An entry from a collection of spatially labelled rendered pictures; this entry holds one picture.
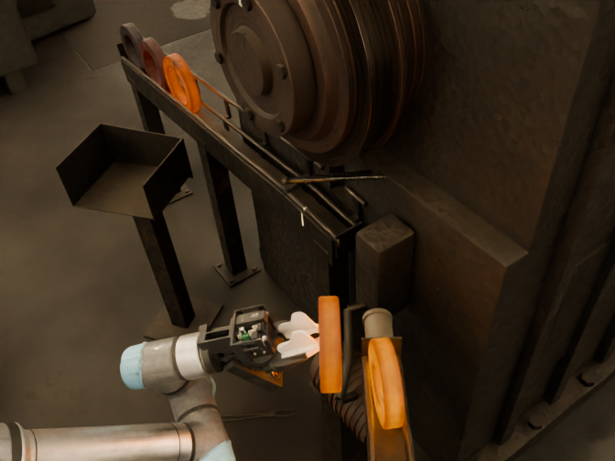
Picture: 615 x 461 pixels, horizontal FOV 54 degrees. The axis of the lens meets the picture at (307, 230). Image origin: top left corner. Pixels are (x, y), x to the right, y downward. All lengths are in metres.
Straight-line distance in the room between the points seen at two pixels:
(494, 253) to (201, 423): 0.57
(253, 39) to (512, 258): 0.57
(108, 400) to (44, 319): 0.44
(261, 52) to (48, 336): 1.48
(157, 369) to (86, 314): 1.25
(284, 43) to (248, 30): 0.11
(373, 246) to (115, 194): 0.82
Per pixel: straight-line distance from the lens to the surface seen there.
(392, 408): 1.04
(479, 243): 1.10
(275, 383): 1.06
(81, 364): 2.14
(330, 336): 0.92
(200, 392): 1.10
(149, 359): 1.04
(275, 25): 0.99
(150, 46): 2.03
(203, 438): 1.05
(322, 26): 0.98
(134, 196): 1.69
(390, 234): 1.19
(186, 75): 1.85
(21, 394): 2.16
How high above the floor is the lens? 1.65
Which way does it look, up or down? 45 degrees down
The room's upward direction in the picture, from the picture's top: 5 degrees counter-clockwise
